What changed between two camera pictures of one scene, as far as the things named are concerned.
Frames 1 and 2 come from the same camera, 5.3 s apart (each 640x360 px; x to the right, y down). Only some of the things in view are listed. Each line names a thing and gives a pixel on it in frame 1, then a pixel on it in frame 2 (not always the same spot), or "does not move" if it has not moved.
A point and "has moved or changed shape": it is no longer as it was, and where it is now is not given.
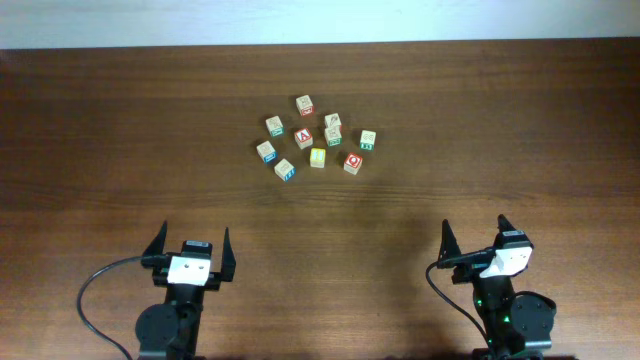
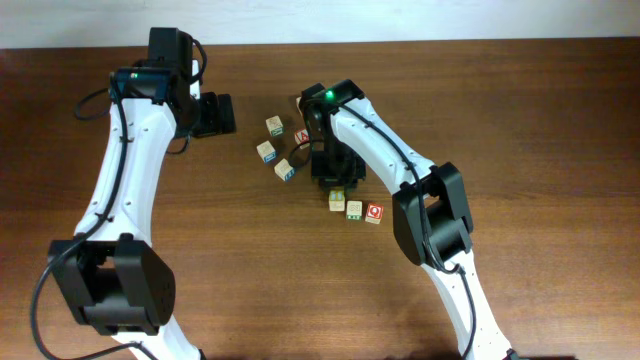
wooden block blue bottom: (284, 170) does not move
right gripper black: (448, 247) -> (346, 181)
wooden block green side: (275, 126) does not move
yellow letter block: (317, 157) has moved or changed shape
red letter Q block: (353, 163) has moved or changed shape
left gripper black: (212, 279) -> (214, 122)
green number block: (367, 140) has moved or changed shape
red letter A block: (303, 138) does not move
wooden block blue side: (266, 152) does not move
